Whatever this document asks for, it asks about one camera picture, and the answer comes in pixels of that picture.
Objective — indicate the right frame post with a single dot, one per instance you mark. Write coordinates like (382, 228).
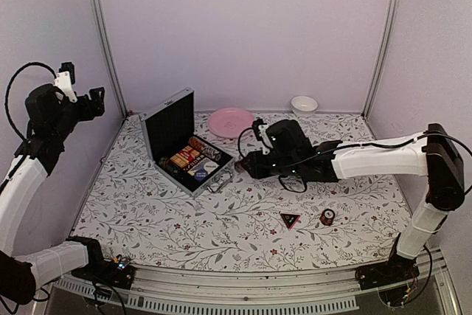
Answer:
(388, 28)

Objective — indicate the left frame post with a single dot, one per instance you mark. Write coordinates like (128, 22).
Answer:
(99, 19)

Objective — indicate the frame post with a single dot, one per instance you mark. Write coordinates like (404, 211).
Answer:
(99, 19)
(388, 28)

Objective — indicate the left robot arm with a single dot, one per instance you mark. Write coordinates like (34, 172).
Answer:
(53, 114)

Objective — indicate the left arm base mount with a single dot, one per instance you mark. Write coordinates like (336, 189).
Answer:
(118, 274)

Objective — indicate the grey white chip stack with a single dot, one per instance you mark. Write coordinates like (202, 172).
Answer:
(212, 152)

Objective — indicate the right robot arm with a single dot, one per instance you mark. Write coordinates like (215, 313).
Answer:
(286, 151)

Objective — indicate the purple small blind button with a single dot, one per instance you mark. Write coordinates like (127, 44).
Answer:
(200, 175)

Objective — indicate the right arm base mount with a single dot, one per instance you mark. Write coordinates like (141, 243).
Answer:
(394, 270)

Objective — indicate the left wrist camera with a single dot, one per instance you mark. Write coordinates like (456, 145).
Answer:
(65, 79)

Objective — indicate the green chip roll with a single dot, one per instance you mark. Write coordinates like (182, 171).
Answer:
(169, 166)

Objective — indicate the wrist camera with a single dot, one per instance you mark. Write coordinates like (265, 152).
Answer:
(65, 79)
(259, 129)

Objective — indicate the orange short chip stack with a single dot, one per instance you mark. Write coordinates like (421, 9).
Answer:
(327, 217)

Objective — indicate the aluminium poker case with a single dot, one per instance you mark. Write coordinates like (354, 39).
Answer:
(167, 129)

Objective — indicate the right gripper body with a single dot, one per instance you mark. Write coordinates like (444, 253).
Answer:
(260, 172)

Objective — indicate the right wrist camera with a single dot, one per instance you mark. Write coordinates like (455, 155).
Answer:
(259, 129)

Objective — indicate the brown tall chip stack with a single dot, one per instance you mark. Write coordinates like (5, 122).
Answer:
(239, 167)

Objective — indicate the white bowl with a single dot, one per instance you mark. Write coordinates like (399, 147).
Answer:
(303, 106)

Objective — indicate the pink plate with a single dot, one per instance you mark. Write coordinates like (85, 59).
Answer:
(228, 123)

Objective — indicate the white dealer button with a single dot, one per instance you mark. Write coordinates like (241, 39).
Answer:
(210, 166)

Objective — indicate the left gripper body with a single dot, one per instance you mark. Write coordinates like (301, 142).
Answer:
(88, 112)

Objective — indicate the Texas Hold'em card box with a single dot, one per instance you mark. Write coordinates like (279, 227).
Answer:
(185, 156)

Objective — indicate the red blue chip roll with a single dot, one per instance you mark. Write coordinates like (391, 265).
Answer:
(197, 144)

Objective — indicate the black triangle card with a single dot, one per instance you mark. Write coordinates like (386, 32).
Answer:
(289, 219)

